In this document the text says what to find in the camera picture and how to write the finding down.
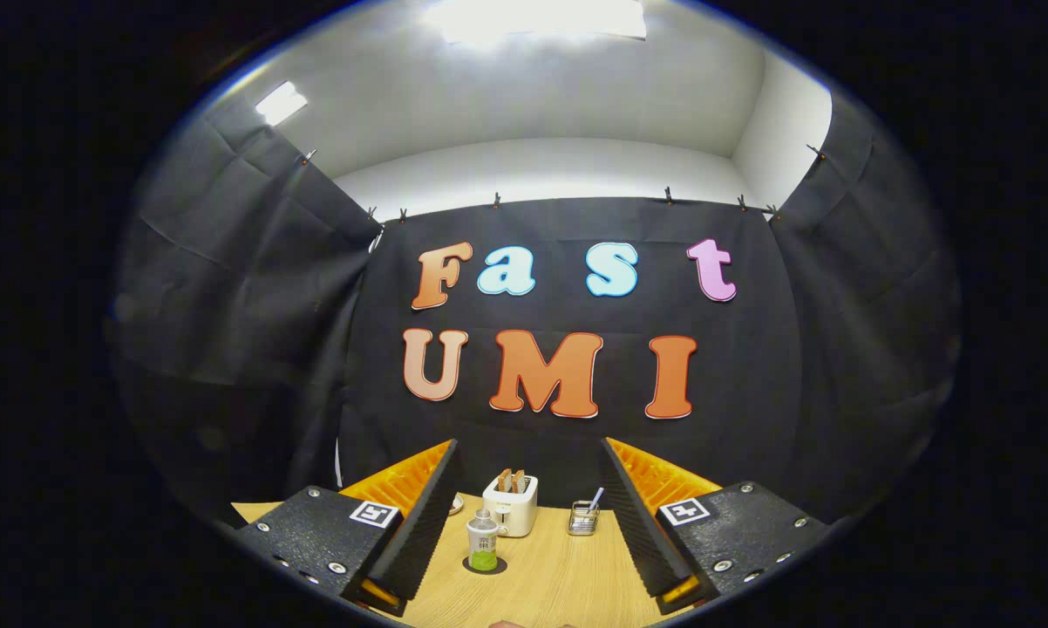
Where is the large ceiling light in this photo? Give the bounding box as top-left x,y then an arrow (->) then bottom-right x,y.
419,0 -> 647,44

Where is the clear juice bottle white label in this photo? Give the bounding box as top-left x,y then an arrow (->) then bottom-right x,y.
466,509 -> 500,573

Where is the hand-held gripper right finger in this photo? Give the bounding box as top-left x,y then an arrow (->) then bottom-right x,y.
600,436 -> 830,616

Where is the black backdrop cloth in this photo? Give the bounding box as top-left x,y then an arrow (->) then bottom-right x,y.
110,96 -> 961,533

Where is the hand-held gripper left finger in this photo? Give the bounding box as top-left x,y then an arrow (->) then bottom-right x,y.
232,439 -> 462,616

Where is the cream toaster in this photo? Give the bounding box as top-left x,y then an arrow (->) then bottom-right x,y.
482,474 -> 540,538

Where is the wooden table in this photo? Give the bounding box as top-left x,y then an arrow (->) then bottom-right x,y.
232,493 -> 708,628

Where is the small ceiling light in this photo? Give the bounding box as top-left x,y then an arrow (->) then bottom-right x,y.
255,81 -> 309,126

